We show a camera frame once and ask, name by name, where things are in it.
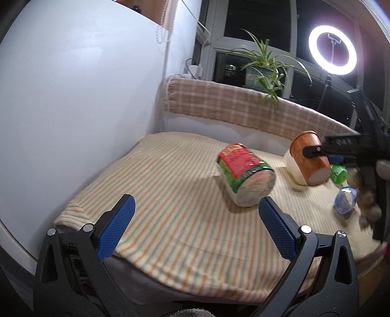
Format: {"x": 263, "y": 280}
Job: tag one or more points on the white plastic cup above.
{"x": 293, "y": 169}

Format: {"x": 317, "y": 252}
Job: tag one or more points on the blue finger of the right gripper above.
{"x": 335, "y": 159}
{"x": 315, "y": 151}

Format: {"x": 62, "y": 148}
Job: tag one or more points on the right hand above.
{"x": 370, "y": 211}

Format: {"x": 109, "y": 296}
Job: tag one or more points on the potted spider plant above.
{"x": 268, "y": 70}

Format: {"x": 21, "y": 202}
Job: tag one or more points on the orange paper cup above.
{"x": 315, "y": 170}

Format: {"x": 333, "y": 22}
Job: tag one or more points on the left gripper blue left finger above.
{"x": 71, "y": 278}

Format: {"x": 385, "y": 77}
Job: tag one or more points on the green red label jar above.
{"x": 247, "y": 177}

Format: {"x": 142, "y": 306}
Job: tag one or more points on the yellow striped tablecloth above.
{"x": 187, "y": 238}

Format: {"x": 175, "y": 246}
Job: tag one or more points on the green plastic bottle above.
{"x": 339, "y": 174}

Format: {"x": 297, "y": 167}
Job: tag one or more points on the brown plaid cloth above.
{"x": 246, "y": 108}

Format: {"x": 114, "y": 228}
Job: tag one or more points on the black light tripod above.
{"x": 328, "y": 85}

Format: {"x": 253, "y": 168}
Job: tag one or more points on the white ring light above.
{"x": 332, "y": 50}

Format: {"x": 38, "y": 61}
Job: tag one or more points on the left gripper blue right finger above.
{"x": 321, "y": 279}

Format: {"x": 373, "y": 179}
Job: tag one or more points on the blue Arctic Ocean bottle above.
{"x": 345, "y": 200}

